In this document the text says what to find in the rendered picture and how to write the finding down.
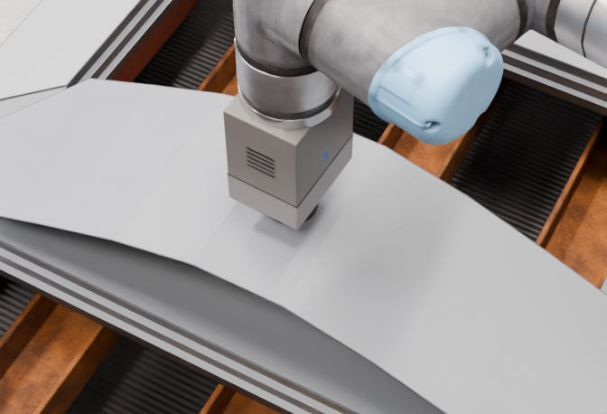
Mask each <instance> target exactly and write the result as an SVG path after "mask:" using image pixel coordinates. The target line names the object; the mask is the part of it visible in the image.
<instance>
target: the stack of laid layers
mask: <svg viewBox="0 0 607 414"><path fill-rule="evenodd" d="M178 2H179V0H141V1H140V2H139V3H138V4H137V6H136V7H135V8H134V9H133V10H132V12H131V13H130V14H129V15H128V16H127V17H126V19H125V20H124V21H123V22H122V23H121V24H120V25H119V26H118V27H117V28H116V30H115V31H114V32H113V33H112V34H111V35H110V36H109V37H108V38H107V40H106V41H105V42H104V43H103V44H102V46H101V47H100V48H99V49H98V50H97V51H96V53H95V54H94V55H93V56H92V57H91V58H90V60H89V61H88V62H87V63H86V64H85V65H84V67H83V68H82V69H81V70H80V71H79V73H78V74H77V75H76V76H75V77H74V78H73V79H72V81H71V82H70V83H69V84H68V85H67V86H63V87H58V88H55V89H47V90H43V91H38V92H34V93H30V94H25V95H22V96H17V97H12V98H9V99H0V118H2V117H5V116H7V115H9V114H11V113H14V112H15V111H17V110H19V109H21V108H25V107H27V106H29V105H32V104H33V103H35V102H37V101H40V100H42V99H45V98H48V97H49V96H51V95H53V94H56V93H58V92H60V91H62V90H65V89H67V88H69V87H72V86H74V85H76V84H78V83H80V82H82V81H84V80H87V79H90V78H92V79H101V80H112V79H114V78H115V77H116V75H117V74H118V73H119V72H120V70H121V69H122V68H123V67H124V66H125V65H126V63H127V62H128V61H129V60H130V58H131V57H132V56H133V55H134V54H135V52H136V51H137V50H138V49H139V48H140V46H141V45H142V44H143V43H144V42H145V40H146V39H147V38H148V37H149V36H150V34H151V33H152V32H153V31H154V29H155V28H156V27H157V26H158V25H159V23H160V22H161V21H162V20H163V19H164V18H165V16H166V15H168V14H169V12H170V11H171V10H172V9H173V8H174V6H175V5H176V4H177V3H178ZM500 54H501V57H502V60H503V74H502V76H504V77H506V78H509V79H511V80H514V81H517V82H520V83H522V84H525V85H527V86H529V87H532V88H534V89H538V90H541V91H544V92H545V93H548V94H550V95H553V96H555V97H558V98H560V99H564V100H566V101H569V102H572V103H574V104H576V105H578V106H581V107H583V108H588V109H590V110H592V111H594V112H597V113H600V114H602V115H605V116H606V117H607V79H605V78H602V77H599V76H597V75H594V74H592V73H590V72H587V71H583V70H580V69H578V68H576V67H573V66H571V65H568V64H565V63H563V62H560V61H557V60H554V59H551V58H549V57H546V56H544V55H542V54H539V53H537V52H532V51H531V50H528V49H525V48H523V47H520V46H517V45H516V44H513V43H512V44H511V45H510V46H509V47H508V48H507V49H505V50H504V51H503V52H501V53H500ZM0 276H2V277H4V278H8V279H10V280H12V281H13V282H15V283H17V284H19V285H21V286H23V287H26V288H28V289H30V290H32V291H33V292H35V293H37V294H39V295H41V296H44V297H46V298H48V299H50V300H51V301H53V302H55V303H57V304H59V305H61V306H64V307H66V308H68V309H70V310H72V311H74V312H76V313H78V314H80V315H83V316H85V317H87V318H88V319H90V320H92V321H94V322H96V323H98V324H100V325H103V326H105V327H106V328H108V329H110V330H112V331H114V332H116V333H118V334H121V335H123V336H124V337H126V338H128V339H130V340H133V341H135V342H137V343H140V344H141V345H143V346H145V347H147V348H149V349H151V350H153V351H155V352H157V353H159V354H161V355H163V356H165V357H167V358H169V359H171V360H173V361H175V362H177V363H179V364H181V365H183V366H185V367H187V368H189V369H191V370H193V371H196V372H198V373H200V374H202V375H204V376H206V377H208V378H210V379H212V380H214V381H216V382H218V383H220V384H222V385H224V386H226V387H228V388H230V389H232V390H234V391H236V392H238V393H240V394H242V395H244V396H246V397H248V398H250V399H252V400H254V401H256V402H259V403H261V404H263V405H265V406H267V407H269V408H270V409H273V410H275V411H277V412H279V413H281V414H444V413H443V412H441V411H440V410H439V409H438V408H436V407H435V406H433V405H432V404H430V403H429V402H428V401H426V400H424V399H423V398H421V397H420V396H419V395H417V394H416V393H414V392H413V391H411V390H410V389H409V388H408V387H406V386H405V385H403V384H402V383H400V382H399V381H397V380H396V379H394V378H393V377H391V376H390V375H388V374H387V373H386V372H384V371H382V370H381V369H379V367H378V366H376V365H375V364H373V363H372V362H370V361H368V360H366V359H365V358H363V357H362V356H360V355H358V354H357V353H355V352H353V351H352V350H351V349H349V348H347V347H346V346H344V345H343V344H341V343H339V342H337V341H335V340H334V339H332V338H331V337H330V336H328V335H327V334H325V333H323V332H321V331H320V330H318V329H316V328H315V327H313V326H312V325H309V324H308V323H306V322H305V321H304V320H302V319H301V318H299V317H297V316H296V315H294V314H292V313H290V312H289V311H287V310H285V309H284V308H282V307H281V306H278V305H276V304H274V303H272V302H270V301H268V300H266V299H264V298H262V297H260V296H257V295H255V294H252V293H250V292H248V291H246V290H245V289H243V288H240V287H237V286H235V285H233V284H231V283H229V282H227V281H225V280H223V279H221V278H218V277H215V276H213V275H211V274H210V273H208V272H206V271H203V270H201V269H199V268H196V267H194V266H193V265H189V264H186V263H183V262H181V261H177V260H174V259H168V258H166V257H163V256H160V255H156V254H154V253H151V252H147V251H144V250H141V249H136V248H133V247H130V246H127V245H124V244H121V243H117V242H114V241H112V240H104V239H100V238H96V237H91V236H88V235H83V234H79V233H75V232H71V231H64V230H59V229H55V228H51V227H47V226H42V225H38V224H33V223H29V222H24V221H16V220H11V219H6V218H2V217H0Z"/></svg>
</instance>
